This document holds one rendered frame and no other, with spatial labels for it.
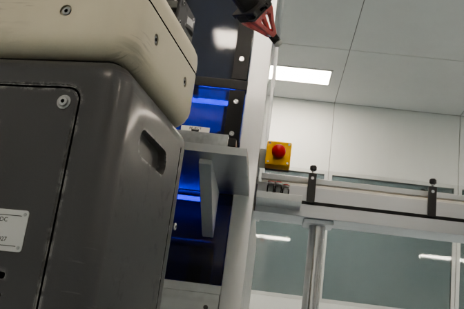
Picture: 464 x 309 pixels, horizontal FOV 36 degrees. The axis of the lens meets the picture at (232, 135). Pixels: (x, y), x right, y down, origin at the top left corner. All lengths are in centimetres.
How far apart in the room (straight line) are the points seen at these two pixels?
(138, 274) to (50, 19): 29
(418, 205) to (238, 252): 56
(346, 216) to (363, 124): 491
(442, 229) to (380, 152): 480
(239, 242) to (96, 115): 132
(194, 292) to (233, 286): 11
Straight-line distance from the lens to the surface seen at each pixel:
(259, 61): 215
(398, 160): 696
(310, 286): 213
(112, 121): 71
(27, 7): 80
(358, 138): 696
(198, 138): 167
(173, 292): 199
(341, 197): 214
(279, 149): 202
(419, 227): 216
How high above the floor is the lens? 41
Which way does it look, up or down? 18 degrees up
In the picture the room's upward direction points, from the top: 8 degrees clockwise
